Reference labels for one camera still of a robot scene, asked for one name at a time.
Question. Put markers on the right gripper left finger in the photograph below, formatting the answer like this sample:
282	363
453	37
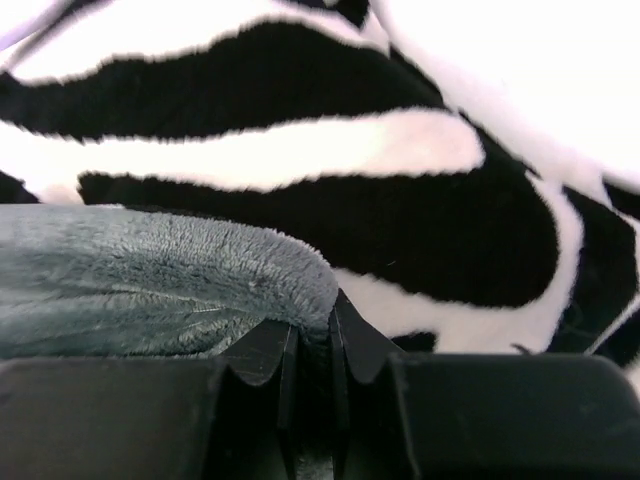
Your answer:
228	417

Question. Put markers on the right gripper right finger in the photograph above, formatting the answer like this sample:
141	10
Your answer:
417	415

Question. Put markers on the zebra and grey pillowcase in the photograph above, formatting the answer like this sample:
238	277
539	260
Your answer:
311	121

